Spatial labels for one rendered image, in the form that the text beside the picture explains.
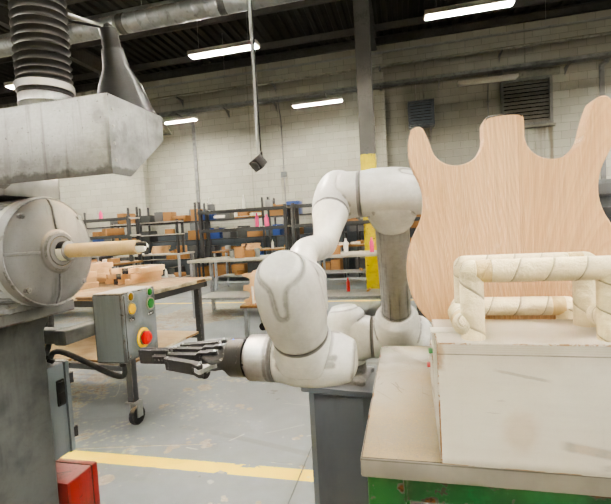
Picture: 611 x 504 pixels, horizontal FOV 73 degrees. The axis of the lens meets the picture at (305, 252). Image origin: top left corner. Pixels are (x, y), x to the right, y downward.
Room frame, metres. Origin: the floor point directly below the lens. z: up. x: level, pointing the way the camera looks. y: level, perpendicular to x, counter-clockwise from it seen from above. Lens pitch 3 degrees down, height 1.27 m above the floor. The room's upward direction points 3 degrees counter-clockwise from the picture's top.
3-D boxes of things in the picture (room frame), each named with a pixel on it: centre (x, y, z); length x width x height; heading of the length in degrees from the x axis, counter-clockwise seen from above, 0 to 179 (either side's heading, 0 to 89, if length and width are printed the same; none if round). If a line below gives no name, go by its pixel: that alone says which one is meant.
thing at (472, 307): (0.57, -0.23, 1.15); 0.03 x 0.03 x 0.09
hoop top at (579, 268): (0.55, -0.31, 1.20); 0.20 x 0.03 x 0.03; 75
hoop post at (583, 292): (0.61, -0.41, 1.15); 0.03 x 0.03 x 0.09
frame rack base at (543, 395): (0.60, -0.32, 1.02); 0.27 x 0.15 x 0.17; 76
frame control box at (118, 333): (1.22, 0.62, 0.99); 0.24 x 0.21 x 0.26; 76
